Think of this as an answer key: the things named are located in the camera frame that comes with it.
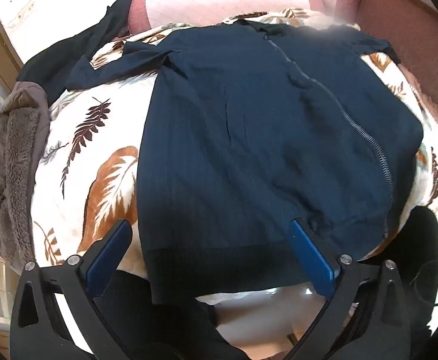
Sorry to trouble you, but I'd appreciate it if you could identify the leaf print fleece blanket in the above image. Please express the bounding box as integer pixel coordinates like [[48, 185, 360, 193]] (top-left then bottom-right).
[[31, 7, 438, 310]]

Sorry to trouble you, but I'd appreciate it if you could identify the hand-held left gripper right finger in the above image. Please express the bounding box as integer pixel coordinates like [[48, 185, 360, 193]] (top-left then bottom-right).
[[288, 219, 430, 360]]

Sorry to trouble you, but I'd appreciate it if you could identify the brown fleece garment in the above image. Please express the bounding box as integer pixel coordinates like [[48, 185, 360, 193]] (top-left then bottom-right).
[[0, 80, 51, 275]]

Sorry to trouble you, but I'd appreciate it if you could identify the navy zip jacket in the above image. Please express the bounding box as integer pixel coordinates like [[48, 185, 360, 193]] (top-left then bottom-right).
[[67, 19, 424, 305]]

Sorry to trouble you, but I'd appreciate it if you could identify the person's black clothing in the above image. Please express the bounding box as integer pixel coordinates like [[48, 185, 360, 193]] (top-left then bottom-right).
[[91, 206, 438, 360]]

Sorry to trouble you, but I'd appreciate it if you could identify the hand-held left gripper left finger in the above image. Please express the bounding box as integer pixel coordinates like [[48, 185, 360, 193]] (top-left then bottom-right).
[[9, 219, 144, 360]]

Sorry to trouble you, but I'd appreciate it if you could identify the black garment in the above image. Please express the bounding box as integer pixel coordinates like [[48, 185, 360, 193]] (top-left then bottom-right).
[[16, 0, 139, 100]]

